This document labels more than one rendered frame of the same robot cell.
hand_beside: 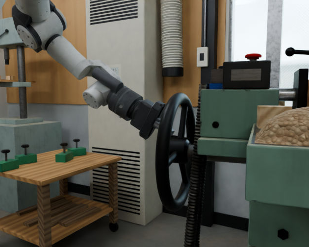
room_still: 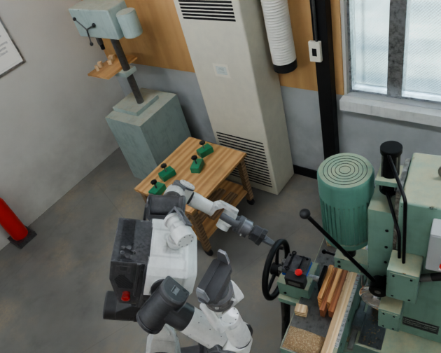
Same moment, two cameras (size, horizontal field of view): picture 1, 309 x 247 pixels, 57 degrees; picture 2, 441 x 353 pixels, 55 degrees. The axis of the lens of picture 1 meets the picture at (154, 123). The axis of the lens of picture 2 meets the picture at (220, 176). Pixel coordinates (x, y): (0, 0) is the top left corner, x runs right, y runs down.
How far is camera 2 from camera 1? 159 cm
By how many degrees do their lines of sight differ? 38
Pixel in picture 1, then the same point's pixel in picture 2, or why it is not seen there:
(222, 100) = (286, 287)
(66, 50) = (199, 205)
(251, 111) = (298, 293)
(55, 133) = (174, 108)
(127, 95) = (243, 229)
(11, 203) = not seen: hidden behind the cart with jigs
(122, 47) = (225, 49)
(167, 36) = (272, 33)
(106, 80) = (229, 223)
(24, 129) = (148, 122)
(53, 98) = (158, 61)
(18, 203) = not seen: hidden behind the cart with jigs
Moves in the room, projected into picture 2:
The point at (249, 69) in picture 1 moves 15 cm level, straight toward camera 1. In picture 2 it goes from (295, 283) to (283, 316)
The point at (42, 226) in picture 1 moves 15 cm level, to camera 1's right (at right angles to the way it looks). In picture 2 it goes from (199, 233) to (220, 232)
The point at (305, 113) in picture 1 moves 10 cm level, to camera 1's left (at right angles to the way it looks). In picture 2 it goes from (295, 342) to (268, 342)
